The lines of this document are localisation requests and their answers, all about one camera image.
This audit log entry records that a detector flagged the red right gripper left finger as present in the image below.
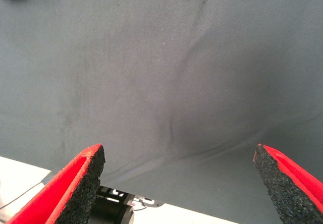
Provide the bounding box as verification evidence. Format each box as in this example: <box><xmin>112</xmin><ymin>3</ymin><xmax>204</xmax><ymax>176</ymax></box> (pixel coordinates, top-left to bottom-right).
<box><xmin>6</xmin><ymin>143</ymin><xmax>106</xmax><ymax>224</ymax></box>

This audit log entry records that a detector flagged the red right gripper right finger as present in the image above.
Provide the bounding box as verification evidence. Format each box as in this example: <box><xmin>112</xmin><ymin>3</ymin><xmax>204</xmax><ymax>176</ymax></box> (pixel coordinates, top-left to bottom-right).
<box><xmin>253</xmin><ymin>144</ymin><xmax>323</xmax><ymax>224</ymax></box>

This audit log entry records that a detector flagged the dark grey table cloth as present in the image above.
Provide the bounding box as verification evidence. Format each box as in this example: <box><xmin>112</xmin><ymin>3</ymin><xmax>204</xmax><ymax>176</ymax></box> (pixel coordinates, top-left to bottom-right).
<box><xmin>0</xmin><ymin>0</ymin><xmax>323</xmax><ymax>224</ymax></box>

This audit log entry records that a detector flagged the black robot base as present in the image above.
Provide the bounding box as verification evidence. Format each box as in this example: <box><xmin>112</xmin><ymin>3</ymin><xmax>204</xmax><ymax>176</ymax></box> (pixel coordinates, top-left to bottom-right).
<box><xmin>88</xmin><ymin>185</ymin><xmax>162</xmax><ymax>224</ymax></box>

